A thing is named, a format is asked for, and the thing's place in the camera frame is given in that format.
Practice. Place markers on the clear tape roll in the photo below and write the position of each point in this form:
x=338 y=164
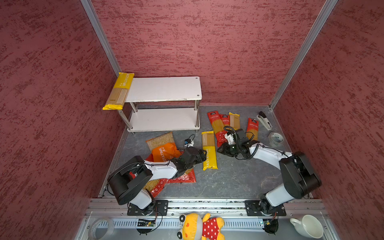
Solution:
x=101 y=229

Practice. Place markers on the red macaroni bag right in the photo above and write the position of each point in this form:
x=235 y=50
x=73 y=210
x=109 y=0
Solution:
x=188 y=177

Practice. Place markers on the white two-tier shelf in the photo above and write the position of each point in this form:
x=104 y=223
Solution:
x=161 y=90

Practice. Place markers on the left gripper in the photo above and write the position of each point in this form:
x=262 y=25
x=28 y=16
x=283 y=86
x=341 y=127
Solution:
x=201 y=156

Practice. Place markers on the grey tape roll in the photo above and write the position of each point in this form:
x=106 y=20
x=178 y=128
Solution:
x=276 y=139

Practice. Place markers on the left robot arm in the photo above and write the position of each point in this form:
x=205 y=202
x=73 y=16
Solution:
x=128 y=182

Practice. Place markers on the red macaroni bag left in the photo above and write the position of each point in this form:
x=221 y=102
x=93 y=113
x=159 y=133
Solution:
x=154 y=187

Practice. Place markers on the red spaghetti pack right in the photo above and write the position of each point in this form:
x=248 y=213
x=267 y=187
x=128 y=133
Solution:
x=252 y=129

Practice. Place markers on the red macaroni bag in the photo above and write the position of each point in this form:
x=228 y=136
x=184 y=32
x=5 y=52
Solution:
x=154 y=187
x=188 y=177

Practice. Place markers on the yellow plush toy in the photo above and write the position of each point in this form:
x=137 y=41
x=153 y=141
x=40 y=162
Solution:
x=197 y=228

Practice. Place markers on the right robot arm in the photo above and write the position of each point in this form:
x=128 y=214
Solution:
x=298 y=174

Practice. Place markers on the white ceramic cup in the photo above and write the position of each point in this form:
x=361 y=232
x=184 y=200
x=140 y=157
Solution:
x=308 y=226

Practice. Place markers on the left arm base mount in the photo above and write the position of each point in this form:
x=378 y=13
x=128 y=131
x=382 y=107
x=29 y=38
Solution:
x=155 y=208

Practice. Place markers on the orange pasta bag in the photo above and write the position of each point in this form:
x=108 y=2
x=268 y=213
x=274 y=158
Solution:
x=163 y=148

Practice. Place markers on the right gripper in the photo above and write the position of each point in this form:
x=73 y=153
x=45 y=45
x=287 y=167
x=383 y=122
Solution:
x=225 y=151

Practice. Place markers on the white black stapler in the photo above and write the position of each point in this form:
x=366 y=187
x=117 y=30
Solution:
x=264 y=121

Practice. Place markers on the red spaghetti pack large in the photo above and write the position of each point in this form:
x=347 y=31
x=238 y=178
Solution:
x=218 y=127

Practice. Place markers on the red spaghetti pack middle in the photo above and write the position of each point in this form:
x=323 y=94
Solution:
x=225 y=119

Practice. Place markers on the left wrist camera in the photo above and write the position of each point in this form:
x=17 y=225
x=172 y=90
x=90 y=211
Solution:
x=189 y=142

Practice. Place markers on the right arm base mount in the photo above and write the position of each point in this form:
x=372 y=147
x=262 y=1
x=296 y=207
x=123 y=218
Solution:
x=261 y=208

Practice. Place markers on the yellow spaghetti pack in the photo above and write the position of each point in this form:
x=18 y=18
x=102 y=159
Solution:
x=208 y=142
x=235 y=121
x=118 y=95

